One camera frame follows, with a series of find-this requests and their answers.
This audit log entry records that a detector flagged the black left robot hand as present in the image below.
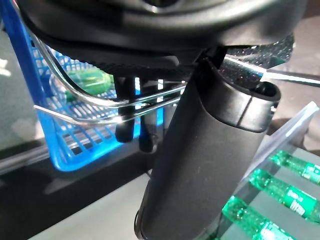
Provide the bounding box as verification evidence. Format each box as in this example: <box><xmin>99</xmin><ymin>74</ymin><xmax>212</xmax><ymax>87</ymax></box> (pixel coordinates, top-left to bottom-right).
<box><xmin>17</xmin><ymin>0</ymin><xmax>308</xmax><ymax>240</ymax></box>

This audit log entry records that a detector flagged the green soda bottle yellow cap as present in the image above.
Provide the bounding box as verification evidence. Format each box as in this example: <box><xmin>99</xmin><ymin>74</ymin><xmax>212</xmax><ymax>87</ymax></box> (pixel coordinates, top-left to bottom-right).
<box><xmin>64</xmin><ymin>70</ymin><xmax>113</xmax><ymax>102</ymax></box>
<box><xmin>267</xmin><ymin>149</ymin><xmax>320</xmax><ymax>186</ymax></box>
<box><xmin>249</xmin><ymin>168</ymin><xmax>320</xmax><ymax>222</ymax></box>
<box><xmin>221</xmin><ymin>195</ymin><xmax>300</xmax><ymax>240</ymax></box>

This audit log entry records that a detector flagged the chrome wire basket handle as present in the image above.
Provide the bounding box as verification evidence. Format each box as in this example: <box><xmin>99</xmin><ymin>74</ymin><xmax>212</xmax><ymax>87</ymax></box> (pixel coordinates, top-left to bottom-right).
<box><xmin>33</xmin><ymin>97</ymin><xmax>182</xmax><ymax>126</ymax></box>
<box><xmin>29</xmin><ymin>33</ymin><xmax>188</xmax><ymax>108</ymax></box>

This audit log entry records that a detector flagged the blue plastic shopping basket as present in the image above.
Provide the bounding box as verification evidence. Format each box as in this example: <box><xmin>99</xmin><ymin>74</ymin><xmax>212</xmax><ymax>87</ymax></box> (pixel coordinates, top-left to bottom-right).
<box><xmin>0</xmin><ymin>0</ymin><xmax>166</xmax><ymax>173</ymax></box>

